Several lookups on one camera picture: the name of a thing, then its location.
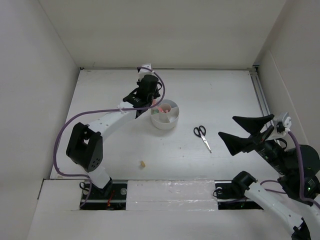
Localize black handled scissors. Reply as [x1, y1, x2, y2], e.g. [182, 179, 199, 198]
[193, 125, 212, 154]

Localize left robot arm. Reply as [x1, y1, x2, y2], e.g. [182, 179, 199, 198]
[66, 74, 162, 199]

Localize aluminium rail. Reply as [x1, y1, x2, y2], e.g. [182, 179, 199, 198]
[248, 65, 271, 116]

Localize white round divided organizer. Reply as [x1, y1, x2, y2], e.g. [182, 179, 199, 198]
[150, 99, 180, 130]

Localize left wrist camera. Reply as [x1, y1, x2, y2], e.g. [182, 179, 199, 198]
[137, 63, 153, 81]

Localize clear tape sheet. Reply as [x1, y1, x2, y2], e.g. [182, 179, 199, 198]
[126, 179, 218, 212]

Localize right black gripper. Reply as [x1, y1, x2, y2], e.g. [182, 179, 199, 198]
[217, 112, 290, 174]

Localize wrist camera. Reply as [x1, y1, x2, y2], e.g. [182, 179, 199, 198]
[268, 112, 292, 140]
[137, 63, 153, 81]

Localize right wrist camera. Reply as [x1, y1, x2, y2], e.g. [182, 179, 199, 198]
[268, 112, 292, 140]

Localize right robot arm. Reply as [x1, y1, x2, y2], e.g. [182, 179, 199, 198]
[213, 112, 320, 240]

